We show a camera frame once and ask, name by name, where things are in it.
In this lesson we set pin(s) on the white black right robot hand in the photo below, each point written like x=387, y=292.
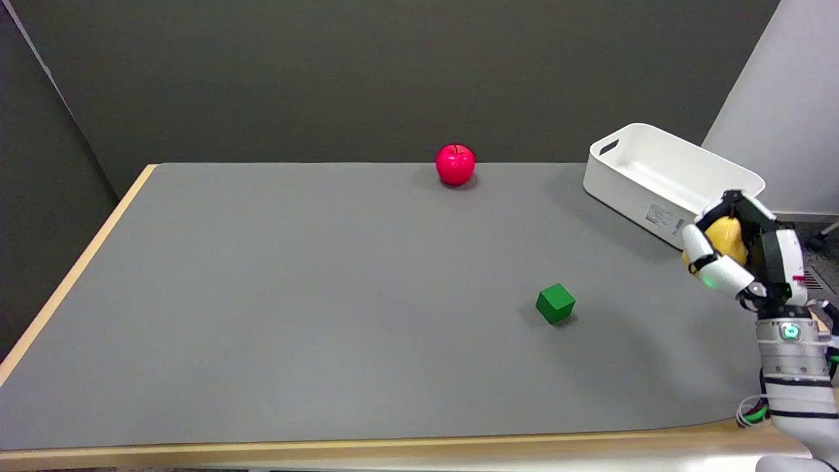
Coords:
x=780, y=262

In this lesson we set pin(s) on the yellow pear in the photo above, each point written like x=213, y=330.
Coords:
x=726, y=239

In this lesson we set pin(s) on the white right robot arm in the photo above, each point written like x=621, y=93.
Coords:
x=797, y=380

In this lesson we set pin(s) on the white plastic box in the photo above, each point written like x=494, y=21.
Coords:
x=662, y=177

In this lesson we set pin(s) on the green cube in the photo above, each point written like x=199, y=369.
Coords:
x=556, y=303

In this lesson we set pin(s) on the red apple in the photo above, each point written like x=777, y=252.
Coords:
x=455, y=164

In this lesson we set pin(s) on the grey table mat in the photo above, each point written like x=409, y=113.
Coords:
x=367, y=308

